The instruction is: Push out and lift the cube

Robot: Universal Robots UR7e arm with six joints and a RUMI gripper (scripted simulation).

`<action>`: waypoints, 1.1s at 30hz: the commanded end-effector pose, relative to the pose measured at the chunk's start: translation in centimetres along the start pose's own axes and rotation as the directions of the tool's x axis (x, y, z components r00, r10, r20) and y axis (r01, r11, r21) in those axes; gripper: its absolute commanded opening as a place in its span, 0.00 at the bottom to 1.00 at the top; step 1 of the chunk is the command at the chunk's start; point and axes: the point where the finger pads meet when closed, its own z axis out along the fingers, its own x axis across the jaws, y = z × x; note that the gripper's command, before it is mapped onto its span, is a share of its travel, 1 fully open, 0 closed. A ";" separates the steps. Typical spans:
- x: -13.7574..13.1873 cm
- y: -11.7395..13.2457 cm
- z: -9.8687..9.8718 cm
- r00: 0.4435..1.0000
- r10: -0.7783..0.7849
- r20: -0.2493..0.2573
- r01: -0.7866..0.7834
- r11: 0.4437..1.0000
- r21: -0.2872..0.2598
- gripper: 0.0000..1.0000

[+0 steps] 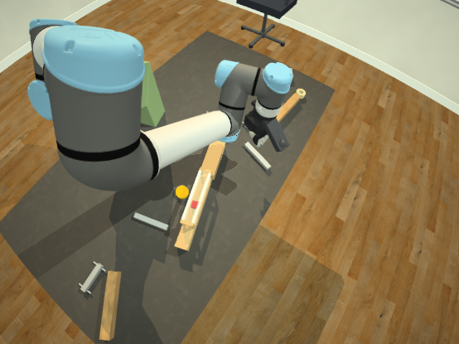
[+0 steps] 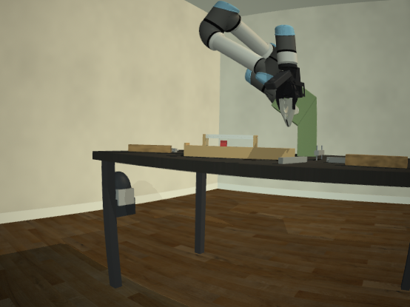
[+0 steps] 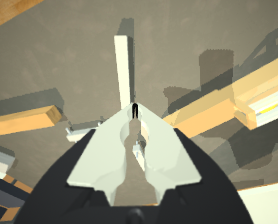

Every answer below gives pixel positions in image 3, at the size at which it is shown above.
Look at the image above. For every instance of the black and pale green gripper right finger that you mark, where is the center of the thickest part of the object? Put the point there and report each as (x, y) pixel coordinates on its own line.
(173, 160)

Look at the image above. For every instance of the small grey block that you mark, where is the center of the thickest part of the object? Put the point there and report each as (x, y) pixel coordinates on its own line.
(6, 162)

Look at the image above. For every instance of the wooden batten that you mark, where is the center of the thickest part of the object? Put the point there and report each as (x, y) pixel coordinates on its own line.
(31, 119)

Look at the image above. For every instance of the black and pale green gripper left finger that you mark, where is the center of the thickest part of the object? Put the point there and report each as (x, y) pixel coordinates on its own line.
(96, 162)

